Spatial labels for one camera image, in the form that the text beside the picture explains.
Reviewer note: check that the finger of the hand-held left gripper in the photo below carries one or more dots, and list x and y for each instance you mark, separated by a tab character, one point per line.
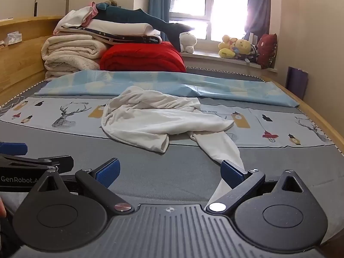
40	161
13	148

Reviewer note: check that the white small garment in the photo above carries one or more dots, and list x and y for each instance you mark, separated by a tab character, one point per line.
150	118

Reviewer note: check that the brown plush toy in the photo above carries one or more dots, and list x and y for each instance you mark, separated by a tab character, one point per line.
110	2

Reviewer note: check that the blue curtain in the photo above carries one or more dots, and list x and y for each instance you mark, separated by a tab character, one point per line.
158	2

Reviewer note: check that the white quilt with star trim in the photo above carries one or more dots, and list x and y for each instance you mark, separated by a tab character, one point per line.
121	28

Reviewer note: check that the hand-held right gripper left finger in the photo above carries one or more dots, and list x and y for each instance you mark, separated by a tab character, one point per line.
108	172

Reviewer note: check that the deer print bed sheet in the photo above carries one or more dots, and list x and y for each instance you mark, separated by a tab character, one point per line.
53	135

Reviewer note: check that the window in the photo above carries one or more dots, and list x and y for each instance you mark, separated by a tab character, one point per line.
228	8

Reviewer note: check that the red folded quilt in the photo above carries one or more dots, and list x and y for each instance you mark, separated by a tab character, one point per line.
139	56

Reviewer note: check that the white and pink cloth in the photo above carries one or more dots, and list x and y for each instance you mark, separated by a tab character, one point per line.
78	16

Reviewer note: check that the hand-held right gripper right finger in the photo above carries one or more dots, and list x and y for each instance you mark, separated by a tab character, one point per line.
232	174

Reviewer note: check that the person's left hand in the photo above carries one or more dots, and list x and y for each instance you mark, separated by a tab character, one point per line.
2	208

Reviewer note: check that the yellow-faced plush doll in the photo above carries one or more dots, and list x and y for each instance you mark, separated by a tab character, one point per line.
243	45

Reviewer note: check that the wooden bed frame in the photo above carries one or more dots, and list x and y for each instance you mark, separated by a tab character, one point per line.
16	67

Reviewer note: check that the teal shark plush toy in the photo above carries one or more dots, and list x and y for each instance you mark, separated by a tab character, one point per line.
129	14

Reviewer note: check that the light blue patterned sheet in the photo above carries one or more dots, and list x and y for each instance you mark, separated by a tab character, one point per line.
166	83

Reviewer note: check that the cream folded blanket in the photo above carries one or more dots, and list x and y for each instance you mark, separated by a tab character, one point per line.
70	56

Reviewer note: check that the stone windowsill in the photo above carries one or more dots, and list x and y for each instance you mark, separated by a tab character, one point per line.
204	55

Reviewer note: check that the yellow plush toy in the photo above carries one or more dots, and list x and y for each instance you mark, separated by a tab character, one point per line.
225	51

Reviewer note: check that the white plush toy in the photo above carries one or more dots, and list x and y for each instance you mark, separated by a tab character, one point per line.
188	41

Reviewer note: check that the tissue pack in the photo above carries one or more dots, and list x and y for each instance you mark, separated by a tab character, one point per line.
13	38

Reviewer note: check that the purple box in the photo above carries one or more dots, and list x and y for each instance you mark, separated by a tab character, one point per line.
297	83

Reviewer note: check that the purple curtain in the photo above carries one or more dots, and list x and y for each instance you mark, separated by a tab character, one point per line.
258	5

